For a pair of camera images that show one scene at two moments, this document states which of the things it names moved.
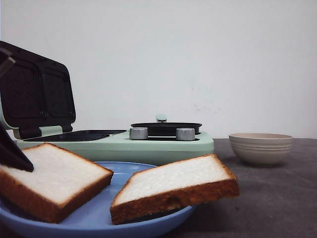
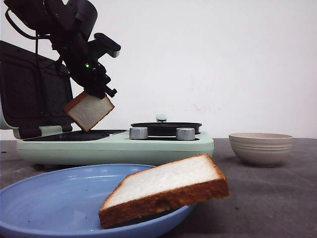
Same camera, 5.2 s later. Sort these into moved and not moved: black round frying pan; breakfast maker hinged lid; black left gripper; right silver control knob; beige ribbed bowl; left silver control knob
Moved: black left gripper
Not moved: left silver control knob; breakfast maker hinged lid; beige ribbed bowl; black round frying pan; right silver control knob
